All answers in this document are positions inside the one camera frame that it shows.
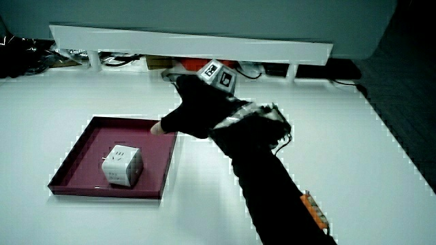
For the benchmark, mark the person's right hand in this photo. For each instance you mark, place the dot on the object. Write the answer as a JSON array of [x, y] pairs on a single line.
[[199, 109]]

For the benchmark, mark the white cube socket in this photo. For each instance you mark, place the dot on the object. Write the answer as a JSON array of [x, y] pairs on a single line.
[[122, 165]]

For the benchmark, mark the person's right forearm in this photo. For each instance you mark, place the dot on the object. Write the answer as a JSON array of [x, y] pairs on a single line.
[[269, 177]]

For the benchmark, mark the red box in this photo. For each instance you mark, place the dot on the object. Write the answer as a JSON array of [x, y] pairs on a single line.
[[190, 63]]

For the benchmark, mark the brown cardboard box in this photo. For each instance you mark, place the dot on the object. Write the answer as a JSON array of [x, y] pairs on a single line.
[[159, 62]]

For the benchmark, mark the white long shelf riser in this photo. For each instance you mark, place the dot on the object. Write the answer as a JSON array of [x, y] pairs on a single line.
[[177, 44]]

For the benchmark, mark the maroon square tray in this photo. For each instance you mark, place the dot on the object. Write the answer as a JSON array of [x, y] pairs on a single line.
[[85, 160]]

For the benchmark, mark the black plastic bag pile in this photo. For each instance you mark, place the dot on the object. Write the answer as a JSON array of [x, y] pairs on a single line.
[[20, 56]]

